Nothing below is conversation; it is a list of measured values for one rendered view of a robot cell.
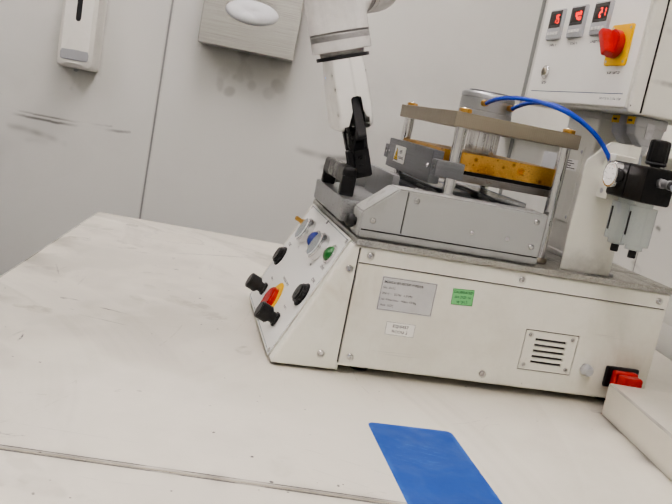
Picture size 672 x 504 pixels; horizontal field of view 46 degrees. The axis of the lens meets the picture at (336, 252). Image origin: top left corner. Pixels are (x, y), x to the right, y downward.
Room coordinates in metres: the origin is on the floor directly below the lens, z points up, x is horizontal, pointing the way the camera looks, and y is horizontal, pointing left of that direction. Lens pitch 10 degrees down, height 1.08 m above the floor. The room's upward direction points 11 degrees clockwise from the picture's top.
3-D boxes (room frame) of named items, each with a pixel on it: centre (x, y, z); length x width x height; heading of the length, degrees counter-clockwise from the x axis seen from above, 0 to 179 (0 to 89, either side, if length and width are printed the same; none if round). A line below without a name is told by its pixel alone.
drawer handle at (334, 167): (1.16, 0.02, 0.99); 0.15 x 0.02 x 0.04; 13
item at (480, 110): (1.19, -0.21, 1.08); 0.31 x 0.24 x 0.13; 13
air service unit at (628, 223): (1.02, -0.35, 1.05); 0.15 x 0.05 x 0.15; 13
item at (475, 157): (1.20, -0.18, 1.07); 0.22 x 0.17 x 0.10; 13
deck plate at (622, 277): (1.21, -0.21, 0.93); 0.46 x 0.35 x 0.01; 103
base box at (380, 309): (1.19, -0.17, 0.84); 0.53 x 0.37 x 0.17; 103
